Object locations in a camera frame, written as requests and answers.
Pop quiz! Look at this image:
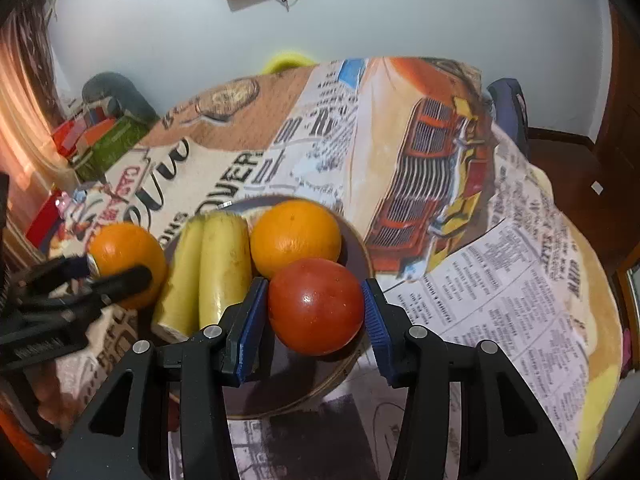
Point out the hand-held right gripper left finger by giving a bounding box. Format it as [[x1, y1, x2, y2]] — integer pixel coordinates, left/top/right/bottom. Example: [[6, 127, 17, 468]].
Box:
[[47, 277, 271, 480]]

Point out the green patterned storage box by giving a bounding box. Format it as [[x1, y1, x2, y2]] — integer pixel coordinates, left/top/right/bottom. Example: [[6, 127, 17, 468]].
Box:
[[70, 115, 153, 184]]

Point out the newspaper print blanket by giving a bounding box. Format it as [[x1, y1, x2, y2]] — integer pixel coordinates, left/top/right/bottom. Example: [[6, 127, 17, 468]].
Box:
[[30, 55, 626, 480]]

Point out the red gift box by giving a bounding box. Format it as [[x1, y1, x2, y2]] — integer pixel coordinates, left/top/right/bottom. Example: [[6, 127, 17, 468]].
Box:
[[25, 192, 66, 251]]

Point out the red tomato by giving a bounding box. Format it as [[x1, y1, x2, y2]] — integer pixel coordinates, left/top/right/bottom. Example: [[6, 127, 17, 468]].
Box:
[[267, 258, 365, 357]]

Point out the dark grey plate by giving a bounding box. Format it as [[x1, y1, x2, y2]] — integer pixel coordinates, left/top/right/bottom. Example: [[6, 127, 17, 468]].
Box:
[[162, 195, 372, 419]]

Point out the red bag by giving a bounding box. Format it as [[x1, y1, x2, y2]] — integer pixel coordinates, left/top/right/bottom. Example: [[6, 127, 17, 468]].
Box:
[[52, 122, 83, 154]]

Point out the brown wooden door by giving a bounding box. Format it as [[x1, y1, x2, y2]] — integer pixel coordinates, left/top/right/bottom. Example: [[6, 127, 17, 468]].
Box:
[[595, 5, 640, 161]]

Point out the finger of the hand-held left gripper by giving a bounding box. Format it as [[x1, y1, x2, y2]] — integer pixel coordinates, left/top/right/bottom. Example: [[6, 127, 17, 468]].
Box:
[[82, 266, 153, 306], [22, 256, 100, 288]]

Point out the orange brown curtain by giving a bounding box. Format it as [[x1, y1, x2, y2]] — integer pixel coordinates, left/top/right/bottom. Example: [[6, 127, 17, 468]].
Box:
[[0, 0, 66, 191]]

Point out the cut yellow banana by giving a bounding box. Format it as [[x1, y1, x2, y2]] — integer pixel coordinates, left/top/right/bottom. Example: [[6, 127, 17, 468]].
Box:
[[198, 211, 253, 331], [151, 215, 208, 341]]

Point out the orange cardboard box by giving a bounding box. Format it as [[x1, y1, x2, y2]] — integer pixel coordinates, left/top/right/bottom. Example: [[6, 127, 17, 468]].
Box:
[[77, 120, 119, 154]]

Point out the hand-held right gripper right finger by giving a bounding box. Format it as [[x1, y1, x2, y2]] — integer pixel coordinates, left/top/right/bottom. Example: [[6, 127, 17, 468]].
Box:
[[364, 278, 581, 480]]

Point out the large orange with sticker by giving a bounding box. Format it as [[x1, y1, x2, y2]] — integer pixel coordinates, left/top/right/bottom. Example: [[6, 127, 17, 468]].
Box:
[[250, 200, 343, 281], [89, 222, 168, 311]]

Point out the yellow chair back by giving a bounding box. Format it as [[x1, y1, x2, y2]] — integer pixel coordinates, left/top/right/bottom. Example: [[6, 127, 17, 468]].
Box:
[[262, 50, 314, 75]]

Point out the dark blue chair back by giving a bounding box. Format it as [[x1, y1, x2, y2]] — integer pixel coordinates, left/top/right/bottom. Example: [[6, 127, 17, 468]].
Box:
[[487, 77, 531, 161]]

